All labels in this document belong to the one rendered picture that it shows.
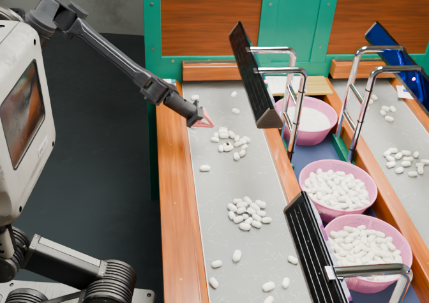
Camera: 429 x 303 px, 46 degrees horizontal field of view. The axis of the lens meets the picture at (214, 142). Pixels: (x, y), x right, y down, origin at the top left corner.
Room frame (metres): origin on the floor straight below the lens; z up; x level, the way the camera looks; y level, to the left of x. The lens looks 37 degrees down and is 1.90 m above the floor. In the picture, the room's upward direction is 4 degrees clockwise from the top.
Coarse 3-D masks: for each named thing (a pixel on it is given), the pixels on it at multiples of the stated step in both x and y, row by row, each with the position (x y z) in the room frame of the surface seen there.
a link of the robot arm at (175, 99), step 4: (172, 92) 1.47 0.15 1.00; (168, 96) 1.46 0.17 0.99; (172, 96) 1.45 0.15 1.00; (176, 96) 1.46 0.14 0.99; (180, 96) 1.48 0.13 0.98; (164, 100) 1.47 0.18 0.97; (168, 100) 1.45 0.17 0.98; (172, 100) 1.45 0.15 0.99; (176, 100) 1.45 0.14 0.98; (180, 100) 1.46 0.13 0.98; (164, 104) 1.45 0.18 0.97; (168, 104) 1.44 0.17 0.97; (172, 104) 1.44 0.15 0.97; (176, 104) 1.45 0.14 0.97; (180, 104) 1.45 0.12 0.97; (172, 108) 1.45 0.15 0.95; (176, 108) 1.45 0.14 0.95
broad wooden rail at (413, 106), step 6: (390, 78) 2.11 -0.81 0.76; (396, 78) 2.10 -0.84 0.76; (396, 84) 2.05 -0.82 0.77; (396, 90) 2.02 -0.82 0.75; (408, 102) 1.91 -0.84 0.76; (414, 102) 1.90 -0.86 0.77; (414, 108) 1.85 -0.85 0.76; (420, 108) 1.85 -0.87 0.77; (414, 114) 1.83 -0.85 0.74; (420, 114) 1.80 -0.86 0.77; (420, 120) 1.78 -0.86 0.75; (426, 120) 1.76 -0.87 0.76; (426, 126) 1.73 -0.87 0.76
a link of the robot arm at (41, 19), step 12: (48, 0) 1.53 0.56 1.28; (60, 0) 1.59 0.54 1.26; (36, 12) 1.25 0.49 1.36; (48, 12) 1.41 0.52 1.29; (60, 12) 1.58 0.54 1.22; (72, 12) 1.57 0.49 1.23; (36, 24) 1.19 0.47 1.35; (48, 24) 1.21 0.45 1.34; (60, 24) 1.55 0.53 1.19; (72, 24) 1.58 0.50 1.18; (48, 36) 1.21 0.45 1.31
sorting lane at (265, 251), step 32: (224, 96) 1.89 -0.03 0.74; (192, 128) 1.63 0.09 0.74; (256, 128) 1.66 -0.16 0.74; (192, 160) 1.43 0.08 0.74; (224, 160) 1.44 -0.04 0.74; (256, 160) 1.46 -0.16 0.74; (224, 192) 1.27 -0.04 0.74; (256, 192) 1.28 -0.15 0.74; (224, 224) 1.12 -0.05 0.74; (224, 256) 0.99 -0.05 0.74; (256, 256) 1.00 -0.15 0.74; (288, 256) 1.01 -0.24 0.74; (224, 288) 0.88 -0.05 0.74; (256, 288) 0.88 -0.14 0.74; (288, 288) 0.89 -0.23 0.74
